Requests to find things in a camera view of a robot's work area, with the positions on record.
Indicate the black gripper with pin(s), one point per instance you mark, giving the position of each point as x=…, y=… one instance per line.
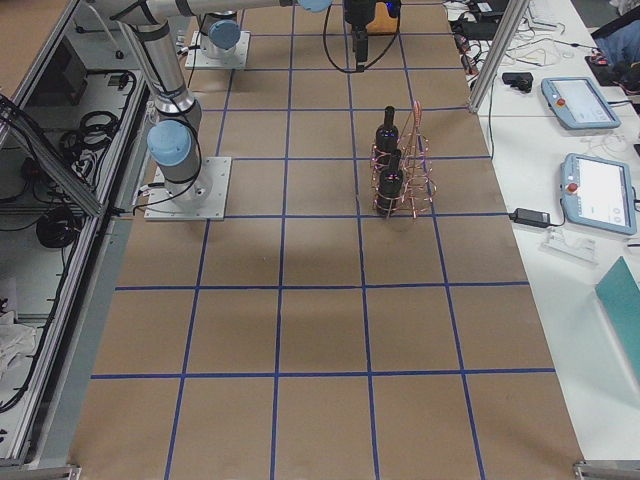
x=358, y=15

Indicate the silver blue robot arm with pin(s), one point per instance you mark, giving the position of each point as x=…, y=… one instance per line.
x=148, y=24
x=219, y=33

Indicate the wooden tray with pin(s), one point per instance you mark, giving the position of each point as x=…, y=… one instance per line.
x=386, y=18

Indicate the dark wine bottle rear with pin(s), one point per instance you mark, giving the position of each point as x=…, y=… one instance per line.
x=387, y=134

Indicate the dark wine bottle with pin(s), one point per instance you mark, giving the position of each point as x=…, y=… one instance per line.
x=390, y=183
x=387, y=134

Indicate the dark wine bottle front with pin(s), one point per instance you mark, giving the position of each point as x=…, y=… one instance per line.
x=390, y=183

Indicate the small black webcam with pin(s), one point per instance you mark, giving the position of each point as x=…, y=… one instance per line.
x=521, y=81

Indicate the teach pendant far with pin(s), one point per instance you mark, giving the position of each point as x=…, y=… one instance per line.
x=578, y=103

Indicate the teach pendant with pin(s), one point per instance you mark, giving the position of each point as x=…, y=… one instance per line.
x=578, y=103
x=597, y=192

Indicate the black power adapter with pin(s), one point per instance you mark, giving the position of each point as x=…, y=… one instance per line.
x=533, y=218

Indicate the teach pendant near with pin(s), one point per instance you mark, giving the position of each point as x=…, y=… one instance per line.
x=597, y=192

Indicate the teal notebook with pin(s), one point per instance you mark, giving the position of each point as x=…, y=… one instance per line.
x=618, y=293

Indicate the white cloth rag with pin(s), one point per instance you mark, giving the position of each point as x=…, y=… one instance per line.
x=17, y=340

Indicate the copper wire bottle basket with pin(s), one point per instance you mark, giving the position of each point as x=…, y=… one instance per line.
x=419, y=188

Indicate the aluminium frame post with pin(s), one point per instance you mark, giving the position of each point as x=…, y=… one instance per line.
x=506, y=30

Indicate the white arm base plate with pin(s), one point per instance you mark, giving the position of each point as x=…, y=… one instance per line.
x=203, y=55
x=205, y=199

